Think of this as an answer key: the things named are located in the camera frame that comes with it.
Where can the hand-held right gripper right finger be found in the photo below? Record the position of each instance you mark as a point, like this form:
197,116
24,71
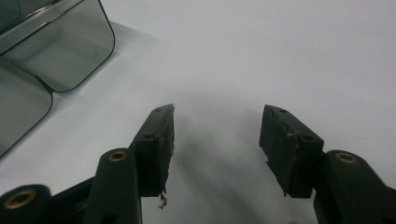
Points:
289,155

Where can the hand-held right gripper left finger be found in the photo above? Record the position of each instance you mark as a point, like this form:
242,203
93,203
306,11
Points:
149,155

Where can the clear plastic compartment box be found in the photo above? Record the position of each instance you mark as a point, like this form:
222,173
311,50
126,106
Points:
56,53

